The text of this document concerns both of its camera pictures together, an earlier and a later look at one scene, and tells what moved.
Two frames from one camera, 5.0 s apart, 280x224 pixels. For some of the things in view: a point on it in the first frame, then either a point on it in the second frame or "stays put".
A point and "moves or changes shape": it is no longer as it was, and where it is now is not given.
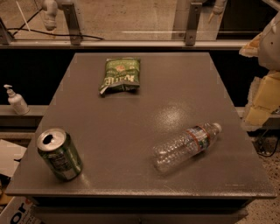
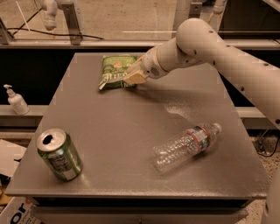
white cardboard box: x=20 y=210 stays put
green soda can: x=58 y=150 stays put
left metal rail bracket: x=69 y=11 stays put
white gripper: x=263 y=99 -> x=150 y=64
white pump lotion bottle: x=17 y=101 stays put
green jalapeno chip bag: x=122 y=74 moves or changes shape
